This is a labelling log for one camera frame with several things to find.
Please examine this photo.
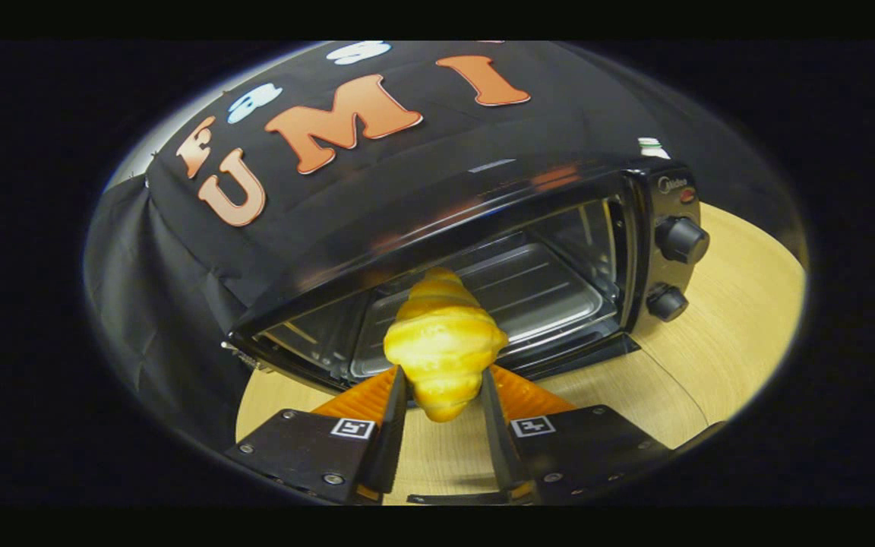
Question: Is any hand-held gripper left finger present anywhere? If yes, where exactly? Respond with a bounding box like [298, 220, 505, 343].
[225, 365, 409, 504]

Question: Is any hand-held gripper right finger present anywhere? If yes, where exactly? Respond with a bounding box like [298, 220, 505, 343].
[481, 365, 674, 504]

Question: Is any golden croissant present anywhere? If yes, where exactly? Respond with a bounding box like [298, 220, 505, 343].
[383, 267, 509, 423]

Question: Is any black toaster oven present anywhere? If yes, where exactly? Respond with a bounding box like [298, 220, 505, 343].
[223, 158, 727, 506]

